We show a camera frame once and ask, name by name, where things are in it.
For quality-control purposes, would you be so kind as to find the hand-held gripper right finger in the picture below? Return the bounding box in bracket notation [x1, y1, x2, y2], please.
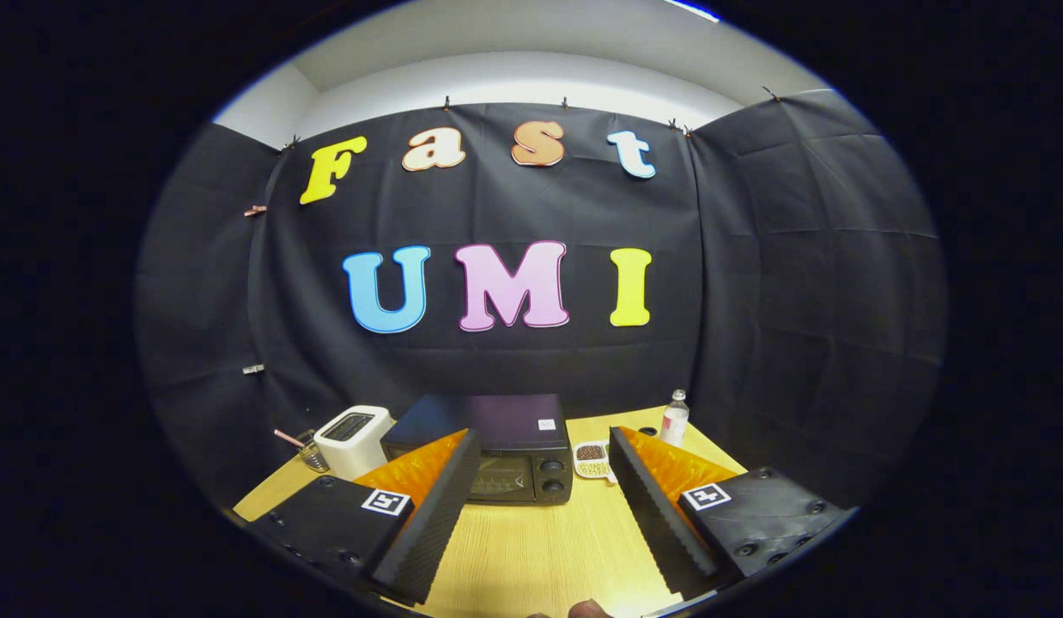
[609, 425, 854, 600]

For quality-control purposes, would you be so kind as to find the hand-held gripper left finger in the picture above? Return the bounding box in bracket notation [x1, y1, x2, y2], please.
[255, 427, 483, 606]

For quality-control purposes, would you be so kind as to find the black toaster oven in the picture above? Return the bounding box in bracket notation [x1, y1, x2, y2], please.
[380, 393, 575, 506]

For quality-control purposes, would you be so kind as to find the white toaster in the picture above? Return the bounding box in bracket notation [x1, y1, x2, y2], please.
[313, 405, 396, 482]

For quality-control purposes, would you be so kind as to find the white divided bean dish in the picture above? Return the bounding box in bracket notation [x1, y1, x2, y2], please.
[573, 440, 618, 484]

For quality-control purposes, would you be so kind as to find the clear bottle white label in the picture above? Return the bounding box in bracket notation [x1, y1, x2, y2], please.
[660, 389, 690, 448]

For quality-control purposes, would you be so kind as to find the metal mesh cup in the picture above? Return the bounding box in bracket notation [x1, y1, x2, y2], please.
[298, 429, 331, 474]

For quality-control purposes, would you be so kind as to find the black backdrop cloth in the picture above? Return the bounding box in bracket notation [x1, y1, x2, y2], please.
[135, 86, 951, 516]

